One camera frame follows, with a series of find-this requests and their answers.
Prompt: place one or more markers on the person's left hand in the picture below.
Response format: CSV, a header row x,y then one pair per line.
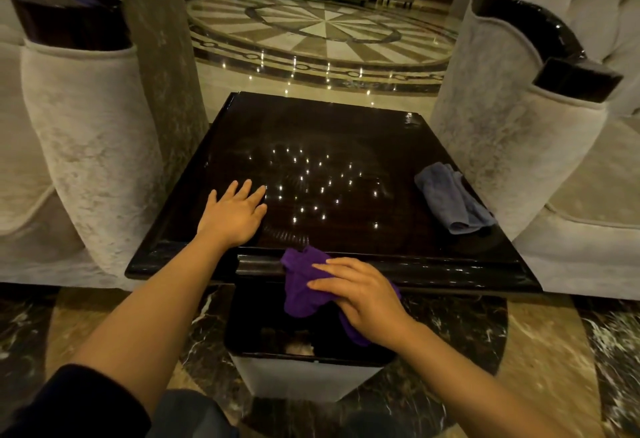
x,y
231,220

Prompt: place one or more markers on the person's right hand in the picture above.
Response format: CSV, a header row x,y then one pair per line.
x,y
367,297

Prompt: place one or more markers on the person's left little finger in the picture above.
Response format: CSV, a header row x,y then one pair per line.
x,y
259,213

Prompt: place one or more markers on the person's right middle finger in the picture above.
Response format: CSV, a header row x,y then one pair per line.
x,y
331,269

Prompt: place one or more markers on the person's left thumb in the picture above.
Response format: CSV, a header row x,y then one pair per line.
x,y
212,199

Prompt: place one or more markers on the person's left middle finger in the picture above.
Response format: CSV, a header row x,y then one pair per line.
x,y
243,189

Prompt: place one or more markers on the purple cleaning cloth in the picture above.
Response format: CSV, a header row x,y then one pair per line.
x,y
305,282

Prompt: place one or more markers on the person's right forearm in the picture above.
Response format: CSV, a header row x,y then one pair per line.
x,y
465,387

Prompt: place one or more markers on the person's left forearm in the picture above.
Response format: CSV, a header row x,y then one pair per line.
x,y
145,312

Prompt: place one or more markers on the dark glossy wooden side table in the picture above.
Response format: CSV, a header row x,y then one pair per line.
x,y
330,192

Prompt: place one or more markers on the grey folded cloth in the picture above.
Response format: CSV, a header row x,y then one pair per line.
x,y
452,197

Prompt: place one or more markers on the grey velvet armchair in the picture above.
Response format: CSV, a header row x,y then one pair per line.
x,y
545,117
95,117

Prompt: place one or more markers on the person's grey trousers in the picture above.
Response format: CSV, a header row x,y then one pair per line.
x,y
190,415

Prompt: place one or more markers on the person's dark sleeve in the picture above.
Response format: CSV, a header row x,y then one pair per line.
x,y
75,402

